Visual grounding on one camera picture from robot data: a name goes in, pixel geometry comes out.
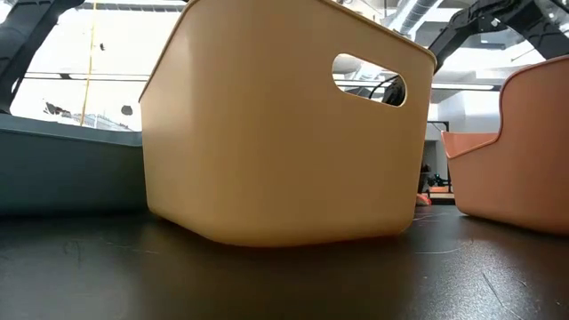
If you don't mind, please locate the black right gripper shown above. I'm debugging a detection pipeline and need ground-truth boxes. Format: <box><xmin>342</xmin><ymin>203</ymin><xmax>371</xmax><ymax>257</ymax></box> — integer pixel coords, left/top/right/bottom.
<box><xmin>367</xmin><ymin>74</ymin><xmax>407</xmax><ymax>108</ymax></box>

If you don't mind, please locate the pale yellow-orange plastic bin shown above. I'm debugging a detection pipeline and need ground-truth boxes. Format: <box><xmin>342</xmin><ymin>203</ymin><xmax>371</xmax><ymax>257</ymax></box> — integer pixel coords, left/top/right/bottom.
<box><xmin>138</xmin><ymin>0</ymin><xmax>438</xmax><ymax>248</ymax></box>

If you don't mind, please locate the orange plastic bin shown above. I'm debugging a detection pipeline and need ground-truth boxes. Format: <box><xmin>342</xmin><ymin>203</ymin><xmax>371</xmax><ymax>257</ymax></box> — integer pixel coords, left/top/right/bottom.
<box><xmin>440</xmin><ymin>55</ymin><xmax>569</xmax><ymax>236</ymax></box>

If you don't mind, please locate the blue-grey plastic bin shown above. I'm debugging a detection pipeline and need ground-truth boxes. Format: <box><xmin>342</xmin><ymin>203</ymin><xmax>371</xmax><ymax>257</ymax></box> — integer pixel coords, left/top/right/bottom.
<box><xmin>0</xmin><ymin>113</ymin><xmax>150</xmax><ymax>218</ymax></box>

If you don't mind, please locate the thin yellow vertical line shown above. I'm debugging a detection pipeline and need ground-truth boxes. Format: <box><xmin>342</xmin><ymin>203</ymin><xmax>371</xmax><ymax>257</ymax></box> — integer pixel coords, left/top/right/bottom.
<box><xmin>79</xmin><ymin>0</ymin><xmax>98</xmax><ymax>128</ymax></box>

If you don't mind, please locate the silver ceiling duct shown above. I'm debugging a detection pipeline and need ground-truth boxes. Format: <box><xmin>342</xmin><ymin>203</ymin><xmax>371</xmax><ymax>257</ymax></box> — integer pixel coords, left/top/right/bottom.
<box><xmin>390</xmin><ymin>0</ymin><xmax>441</xmax><ymax>36</ymax></box>

